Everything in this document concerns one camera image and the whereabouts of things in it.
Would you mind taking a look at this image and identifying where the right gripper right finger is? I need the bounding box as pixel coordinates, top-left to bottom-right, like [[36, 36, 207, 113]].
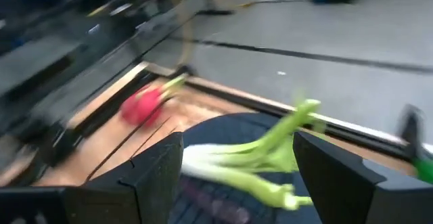
[[293, 131, 433, 224]]

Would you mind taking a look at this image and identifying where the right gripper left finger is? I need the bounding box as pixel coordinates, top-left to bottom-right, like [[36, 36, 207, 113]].
[[0, 132, 184, 224]]

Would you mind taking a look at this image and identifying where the white green leek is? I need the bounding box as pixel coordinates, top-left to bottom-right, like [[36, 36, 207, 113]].
[[181, 98, 322, 211]]

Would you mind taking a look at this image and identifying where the pink dragon fruit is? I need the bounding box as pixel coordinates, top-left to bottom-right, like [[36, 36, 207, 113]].
[[120, 74, 187, 127]]

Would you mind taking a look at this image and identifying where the black wire basket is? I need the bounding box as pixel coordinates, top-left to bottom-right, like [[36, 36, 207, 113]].
[[83, 104, 315, 224]]

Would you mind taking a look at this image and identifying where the black frame clamp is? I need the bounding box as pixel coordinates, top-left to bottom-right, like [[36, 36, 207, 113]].
[[397, 104, 426, 160]]

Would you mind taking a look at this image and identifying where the yellow cable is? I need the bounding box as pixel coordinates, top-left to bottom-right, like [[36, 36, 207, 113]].
[[162, 0, 197, 70]]

